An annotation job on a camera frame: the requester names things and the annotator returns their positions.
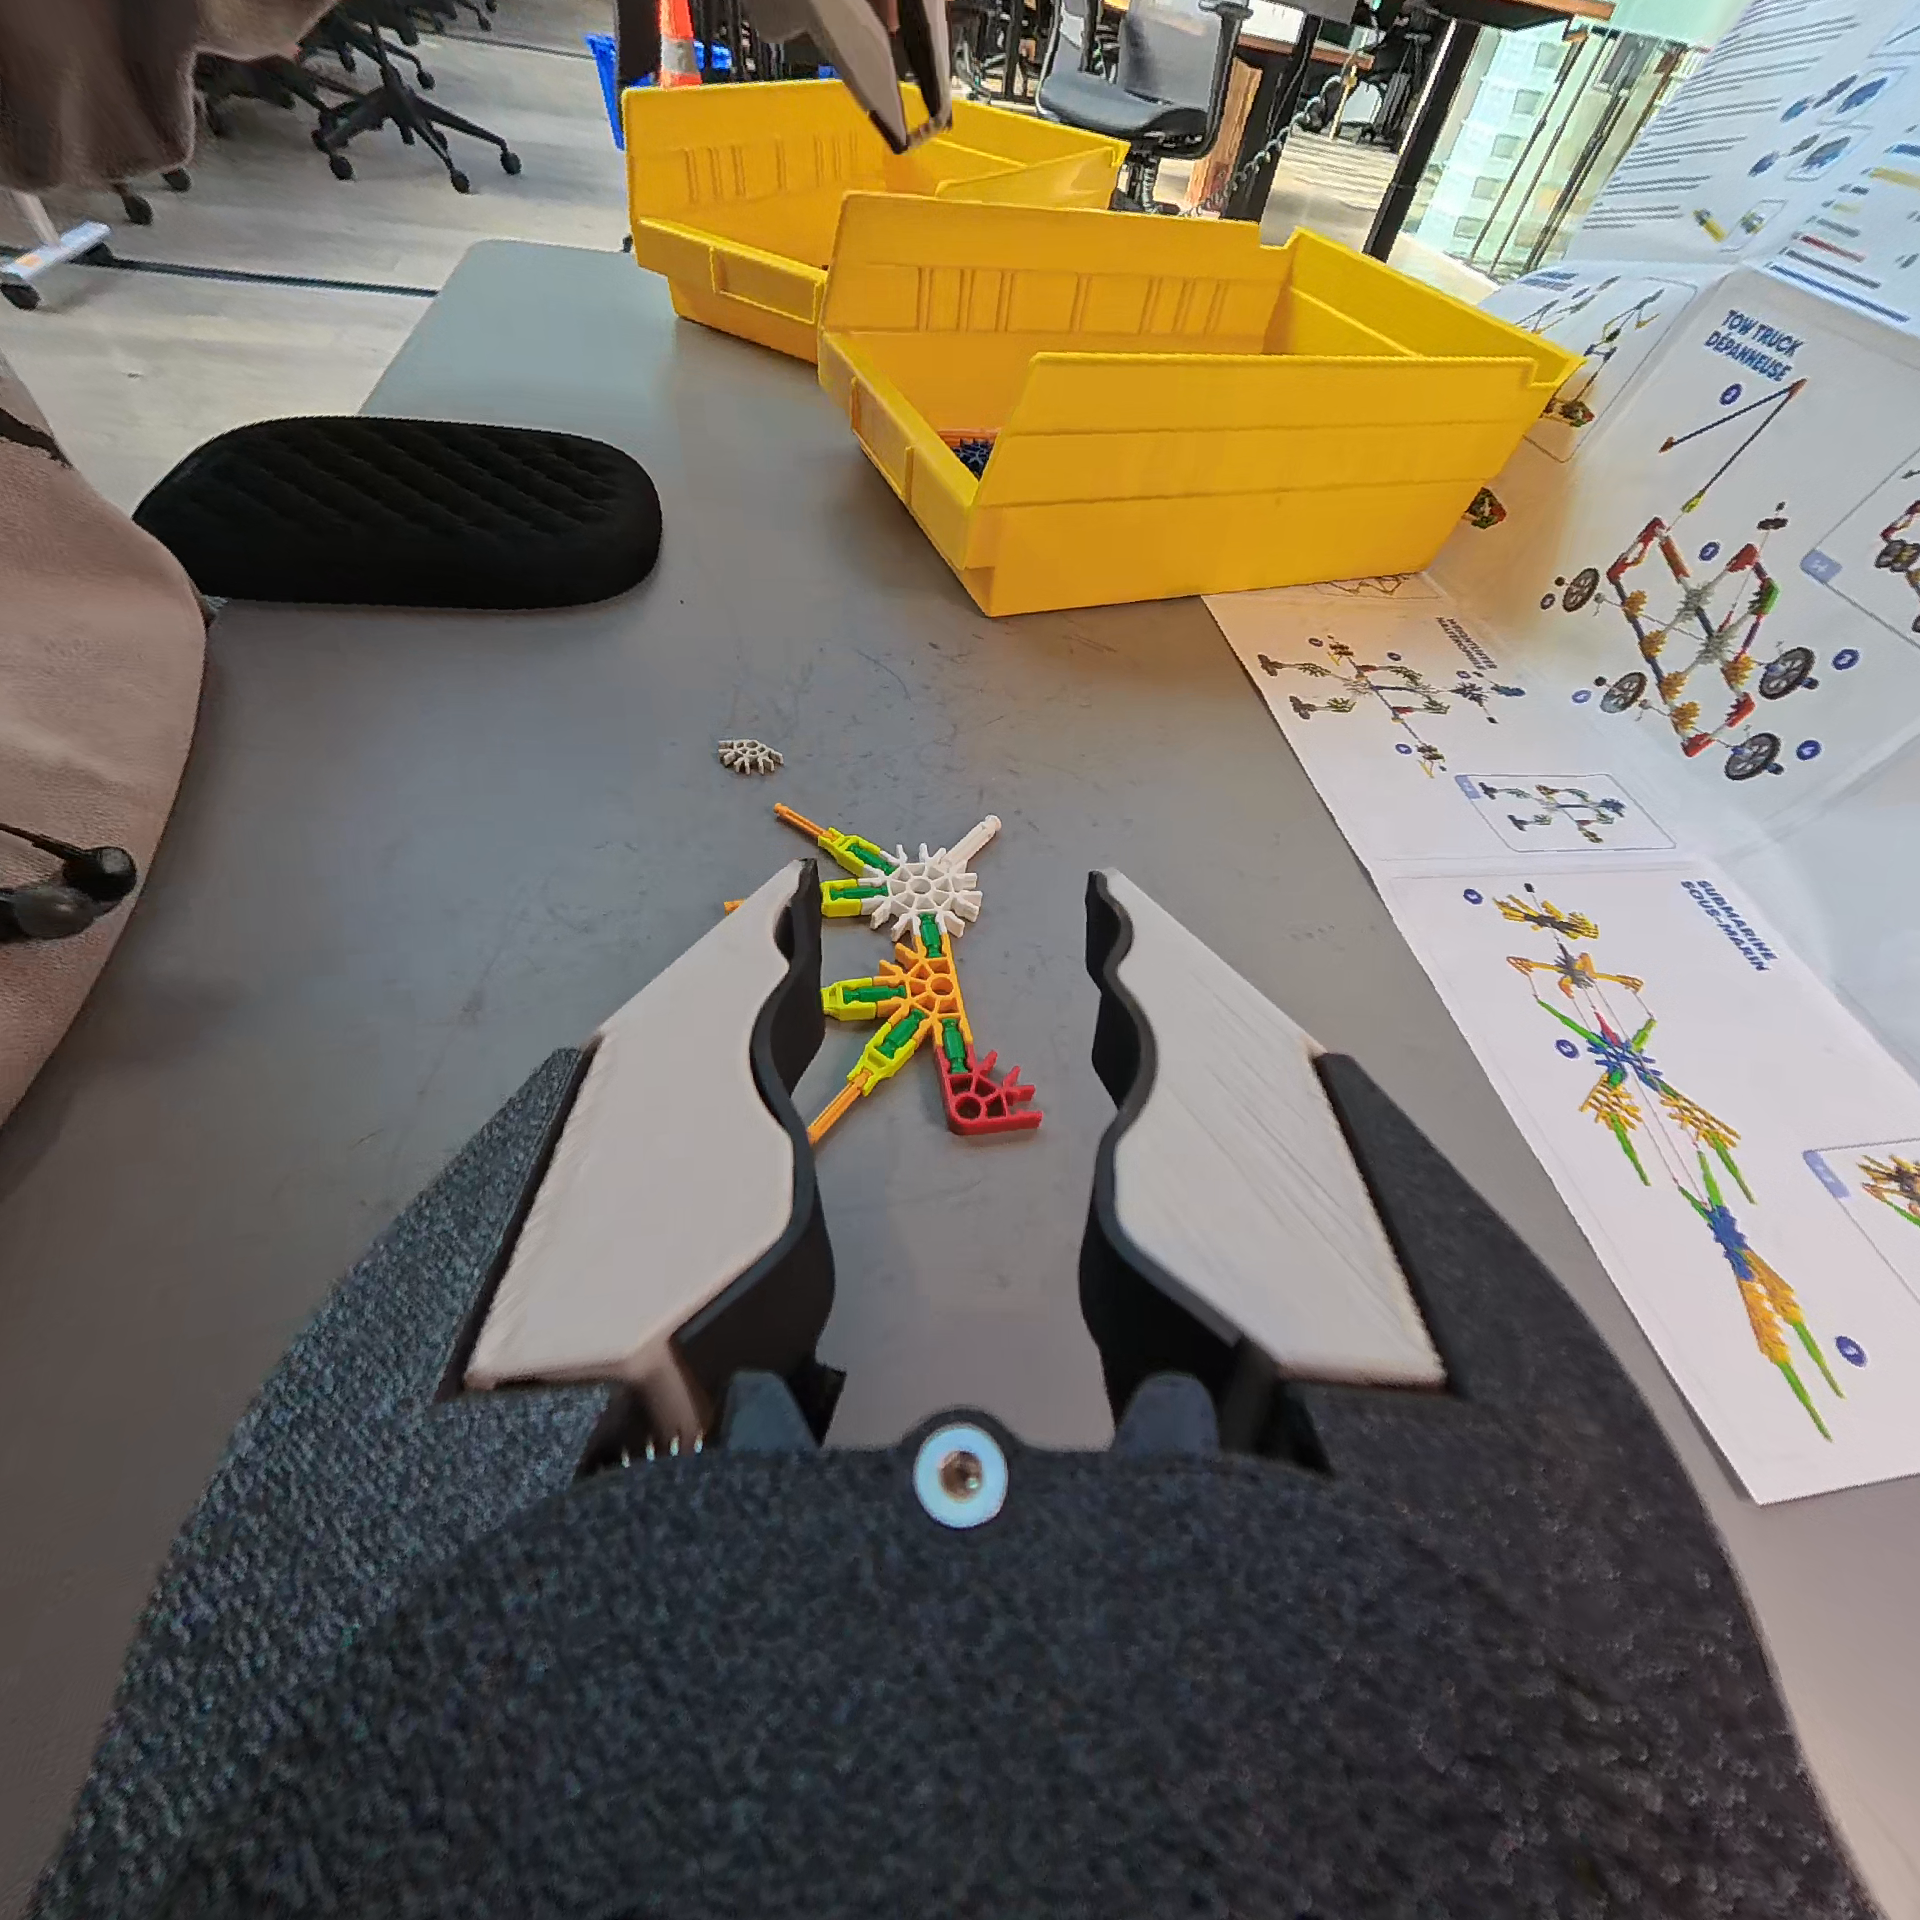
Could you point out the black-legged office desk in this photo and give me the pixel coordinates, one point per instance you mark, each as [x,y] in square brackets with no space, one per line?
[1435,90]

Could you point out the black mesh wrist rest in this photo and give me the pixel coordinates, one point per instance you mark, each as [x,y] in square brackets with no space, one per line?
[405,509]

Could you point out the orange traffic cone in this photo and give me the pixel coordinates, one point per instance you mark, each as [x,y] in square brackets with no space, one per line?
[677,43]

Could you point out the blue plastic bin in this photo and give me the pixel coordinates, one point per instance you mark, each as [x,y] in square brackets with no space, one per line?
[608,82]

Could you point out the beige jacket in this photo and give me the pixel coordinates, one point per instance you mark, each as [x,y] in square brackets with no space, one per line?
[77,674]

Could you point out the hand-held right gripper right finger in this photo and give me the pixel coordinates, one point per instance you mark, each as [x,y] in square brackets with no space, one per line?
[1276,1200]

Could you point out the black office chair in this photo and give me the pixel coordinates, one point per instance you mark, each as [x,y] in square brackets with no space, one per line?
[399,90]
[1125,75]

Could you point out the grey desk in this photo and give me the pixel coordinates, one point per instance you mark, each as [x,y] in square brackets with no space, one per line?
[524,704]

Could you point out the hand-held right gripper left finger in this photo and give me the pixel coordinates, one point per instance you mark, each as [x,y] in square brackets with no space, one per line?
[630,1200]

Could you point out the small grey connector piece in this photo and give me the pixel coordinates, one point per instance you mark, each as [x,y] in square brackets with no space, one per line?
[751,756]

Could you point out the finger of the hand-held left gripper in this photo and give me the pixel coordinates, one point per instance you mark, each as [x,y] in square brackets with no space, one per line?
[879,60]
[933,60]

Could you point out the yellow plastic bin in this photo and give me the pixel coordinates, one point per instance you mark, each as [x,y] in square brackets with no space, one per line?
[722,195]
[1202,493]

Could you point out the white folded instruction sheet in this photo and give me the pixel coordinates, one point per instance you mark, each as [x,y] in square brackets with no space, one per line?
[1845,1079]

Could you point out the colourful construction toy model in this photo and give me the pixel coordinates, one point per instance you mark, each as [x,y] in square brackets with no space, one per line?
[931,938]

